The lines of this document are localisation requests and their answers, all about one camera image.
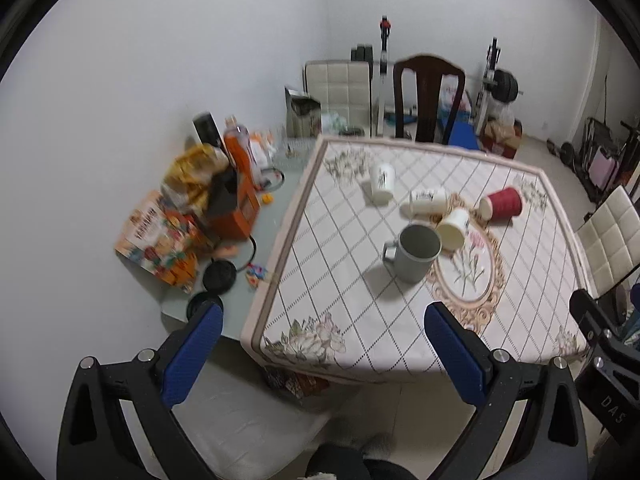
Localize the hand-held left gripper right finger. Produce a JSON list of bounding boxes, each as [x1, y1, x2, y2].
[[424, 301, 588, 480]]

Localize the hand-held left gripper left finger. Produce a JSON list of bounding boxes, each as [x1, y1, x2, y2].
[[56, 301, 226, 480]]

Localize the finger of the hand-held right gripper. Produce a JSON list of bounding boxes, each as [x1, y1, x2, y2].
[[569, 287, 623, 346]]

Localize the white paper cup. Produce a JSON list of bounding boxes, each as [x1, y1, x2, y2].
[[436, 207, 471, 253]]

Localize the red paper cup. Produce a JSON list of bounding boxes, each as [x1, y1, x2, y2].
[[479, 187, 524, 222]]

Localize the black round container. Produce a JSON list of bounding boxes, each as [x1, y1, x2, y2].
[[186, 291, 223, 321]]

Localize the white padded chair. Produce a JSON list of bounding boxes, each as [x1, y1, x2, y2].
[[304, 60, 373, 137], [575, 185, 640, 301]]

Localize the black round lid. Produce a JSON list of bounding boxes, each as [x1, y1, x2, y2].
[[202, 259, 237, 293]]

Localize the white chair seat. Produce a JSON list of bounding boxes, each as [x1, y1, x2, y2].
[[170, 360, 333, 479]]

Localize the colourful snack packets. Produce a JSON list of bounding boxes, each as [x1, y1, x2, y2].
[[264, 366, 329, 400]]

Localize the grey mug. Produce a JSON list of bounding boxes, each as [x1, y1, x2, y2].
[[382, 224, 443, 284]]

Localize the colourful snack box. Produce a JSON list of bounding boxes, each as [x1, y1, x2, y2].
[[115, 191, 211, 293]]

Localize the floral checked tablecloth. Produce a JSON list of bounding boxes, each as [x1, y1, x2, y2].
[[240, 134, 598, 383]]

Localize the pink suitcase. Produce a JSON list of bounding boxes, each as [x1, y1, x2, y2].
[[590, 152, 621, 191]]

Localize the orange box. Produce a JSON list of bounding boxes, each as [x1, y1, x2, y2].
[[206, 165, 261, 240]]

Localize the white printed mug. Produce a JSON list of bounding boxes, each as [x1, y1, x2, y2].
[[400, 187, 447, 218]]

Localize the black dumbbell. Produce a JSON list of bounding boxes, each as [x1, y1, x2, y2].
[[547, 141, 577, 164]]

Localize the black metal cart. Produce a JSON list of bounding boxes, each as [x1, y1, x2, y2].
[[580, 117, 640, 203]]

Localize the yellow snack bag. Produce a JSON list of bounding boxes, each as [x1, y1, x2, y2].
[[161, 144, 228, 211]]

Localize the red box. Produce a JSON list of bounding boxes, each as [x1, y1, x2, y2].
[[482, 132, 522, 160]]

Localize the white mug with dark print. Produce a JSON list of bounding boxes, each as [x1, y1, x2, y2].
[[369, 163, 396, 205]]

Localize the orange bottle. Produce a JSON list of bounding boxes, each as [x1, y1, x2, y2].
[[222, 116, 256, 181]]

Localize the white plastic bag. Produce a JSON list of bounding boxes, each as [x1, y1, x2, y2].
[[487, 101, 516, 129]]

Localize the blue bench pad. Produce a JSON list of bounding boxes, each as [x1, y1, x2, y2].
[[440, 122, 481, 152]]

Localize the black cylinder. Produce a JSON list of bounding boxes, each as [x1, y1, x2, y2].
[[192, 112, 223, 148]]

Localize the barbell rack with weight plates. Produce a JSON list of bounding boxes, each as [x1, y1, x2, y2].
[[475, 37, 524, 136]]

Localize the open grey cardboard box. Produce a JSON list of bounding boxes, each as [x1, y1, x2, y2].
[[284, 86, 322, 140]]

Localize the dark wooden chair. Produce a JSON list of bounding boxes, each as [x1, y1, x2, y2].
[[392, 54, 467, 145]]

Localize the white stick vacuum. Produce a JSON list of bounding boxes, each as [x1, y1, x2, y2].
[[372, 16, 393, 138]]

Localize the black cable loop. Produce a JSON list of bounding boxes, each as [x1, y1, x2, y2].
[[234, 235, 259, 275]]

